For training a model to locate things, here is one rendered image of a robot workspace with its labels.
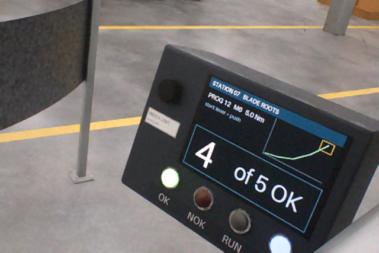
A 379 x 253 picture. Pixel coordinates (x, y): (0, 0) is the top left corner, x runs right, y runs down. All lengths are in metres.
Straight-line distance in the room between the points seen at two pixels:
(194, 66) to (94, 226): 1.71
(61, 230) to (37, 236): 0.10
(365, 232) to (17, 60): 1.57
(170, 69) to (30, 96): 1.31
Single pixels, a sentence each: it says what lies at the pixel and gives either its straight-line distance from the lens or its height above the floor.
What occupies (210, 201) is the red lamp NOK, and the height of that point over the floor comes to 1.12.
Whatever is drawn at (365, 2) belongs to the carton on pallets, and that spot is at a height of 0.26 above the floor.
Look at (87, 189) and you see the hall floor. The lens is 2.40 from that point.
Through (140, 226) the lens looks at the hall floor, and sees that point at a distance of 2.21.
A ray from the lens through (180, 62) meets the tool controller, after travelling 0.54.
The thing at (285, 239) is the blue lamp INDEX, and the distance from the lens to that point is 0.49.
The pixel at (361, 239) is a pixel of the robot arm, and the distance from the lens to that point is 0.21.
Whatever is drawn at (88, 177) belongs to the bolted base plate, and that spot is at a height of 0.01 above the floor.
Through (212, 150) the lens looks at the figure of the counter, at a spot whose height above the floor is 1.17.
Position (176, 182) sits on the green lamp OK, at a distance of 0.54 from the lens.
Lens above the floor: 1.42
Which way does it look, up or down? 25 degrees down
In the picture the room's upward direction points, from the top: 11 degrees clockwise
